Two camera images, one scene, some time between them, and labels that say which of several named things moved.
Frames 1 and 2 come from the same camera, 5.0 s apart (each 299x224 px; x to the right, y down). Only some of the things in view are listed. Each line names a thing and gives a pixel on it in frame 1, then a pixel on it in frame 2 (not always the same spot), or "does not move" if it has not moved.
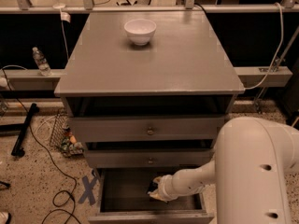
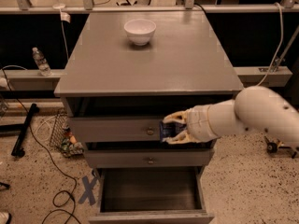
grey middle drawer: (149, 158) does not move
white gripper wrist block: (163, 187) -> (197, 124)
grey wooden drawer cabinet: (148, 93) does not move
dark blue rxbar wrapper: (153, 187) -> (168, 129)
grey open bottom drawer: (123, 198) does not move
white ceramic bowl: (140, 31) does not move
